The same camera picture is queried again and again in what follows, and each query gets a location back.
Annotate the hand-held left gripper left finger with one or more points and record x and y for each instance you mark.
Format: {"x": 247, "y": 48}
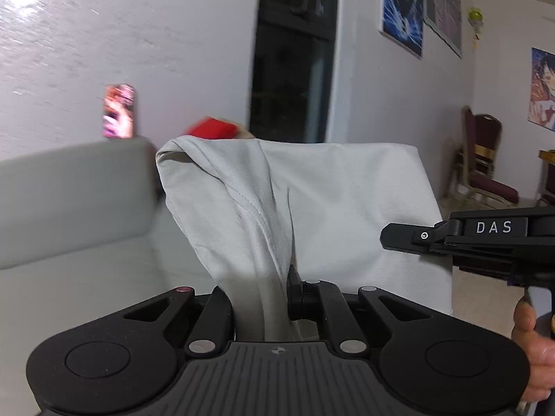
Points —
{"x": 217, "y": 312}

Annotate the cartoon figure wall poster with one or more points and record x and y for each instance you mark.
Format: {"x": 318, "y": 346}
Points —
{"x": 544, "y": 91}

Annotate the grey sofa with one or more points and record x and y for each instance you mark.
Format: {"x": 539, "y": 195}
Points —
{"x": 78, "y": 208}

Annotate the wooden table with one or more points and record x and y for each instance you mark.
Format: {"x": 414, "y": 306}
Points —
{"x": 547, "y": 155}

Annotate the white t-shirt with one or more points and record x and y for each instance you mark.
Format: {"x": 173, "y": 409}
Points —
{"x": 347, "y": 190}

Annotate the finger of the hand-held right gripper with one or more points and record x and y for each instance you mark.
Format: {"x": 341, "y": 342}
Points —
{"x": 407, "y": 237}

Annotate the framed wall poster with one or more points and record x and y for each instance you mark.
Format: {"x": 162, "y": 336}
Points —
{"x": 444, "y": 8}

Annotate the tan garment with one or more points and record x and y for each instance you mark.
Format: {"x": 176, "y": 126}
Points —
{"x": 246, "y": 134}

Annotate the green wall ornament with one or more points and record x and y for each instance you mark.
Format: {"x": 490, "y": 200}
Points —
{"x": 475, "y": 16}

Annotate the red garment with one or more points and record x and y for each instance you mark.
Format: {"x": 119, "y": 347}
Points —
{"x": 212, "y": 129}

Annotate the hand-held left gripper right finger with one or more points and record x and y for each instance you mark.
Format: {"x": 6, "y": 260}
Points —
{"x": 295, "y": 290}

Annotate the person's right hand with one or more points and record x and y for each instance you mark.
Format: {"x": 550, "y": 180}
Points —
{"x": 540, "y": 364}

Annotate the maroon chair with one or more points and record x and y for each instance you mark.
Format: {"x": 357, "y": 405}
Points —
{"x": 488, "y": 169}

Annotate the dark door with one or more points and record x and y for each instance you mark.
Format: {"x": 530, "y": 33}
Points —
{"x": 295, "y": 60}

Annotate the blue wall poster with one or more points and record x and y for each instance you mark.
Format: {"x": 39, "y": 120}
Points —
{"x": 403, "y": 8}

